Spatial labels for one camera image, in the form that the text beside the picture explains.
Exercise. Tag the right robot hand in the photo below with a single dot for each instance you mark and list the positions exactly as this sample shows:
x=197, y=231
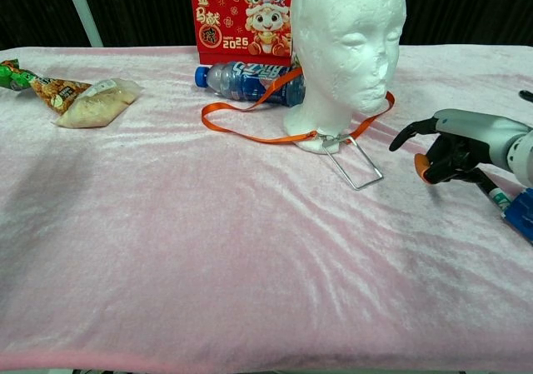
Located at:
x=474, y=132

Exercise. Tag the white foam mannequin head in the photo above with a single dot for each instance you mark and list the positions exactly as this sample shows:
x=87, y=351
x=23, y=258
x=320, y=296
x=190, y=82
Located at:
x=341, y=57

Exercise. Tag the black marker pen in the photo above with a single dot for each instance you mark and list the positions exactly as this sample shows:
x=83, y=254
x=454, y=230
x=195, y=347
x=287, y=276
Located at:
x=499, y=199

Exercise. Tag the blue cookie box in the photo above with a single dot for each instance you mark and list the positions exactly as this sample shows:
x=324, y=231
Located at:
x=522, y=215

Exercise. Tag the blue drink bottle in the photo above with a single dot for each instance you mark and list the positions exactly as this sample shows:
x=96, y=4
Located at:
x=241, y=84

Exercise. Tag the red desk calendar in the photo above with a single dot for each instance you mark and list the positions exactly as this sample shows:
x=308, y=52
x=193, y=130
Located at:
x=233, y=16

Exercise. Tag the black curtain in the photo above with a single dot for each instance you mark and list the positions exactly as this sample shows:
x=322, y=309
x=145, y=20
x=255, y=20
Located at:
x=145, y=7

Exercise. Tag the pink velvet tablecloth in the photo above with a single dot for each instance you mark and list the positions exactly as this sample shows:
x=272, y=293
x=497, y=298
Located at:
x=125, y=224

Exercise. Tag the clear bag of pale snack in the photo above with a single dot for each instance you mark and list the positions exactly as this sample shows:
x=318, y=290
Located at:
x=96, y=107

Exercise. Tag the green orange snack bag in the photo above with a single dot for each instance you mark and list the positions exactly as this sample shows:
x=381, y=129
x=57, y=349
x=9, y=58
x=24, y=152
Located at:
x=54, y=91

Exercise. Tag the white frame post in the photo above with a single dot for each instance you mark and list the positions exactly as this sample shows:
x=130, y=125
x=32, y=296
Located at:
x=83, y=16

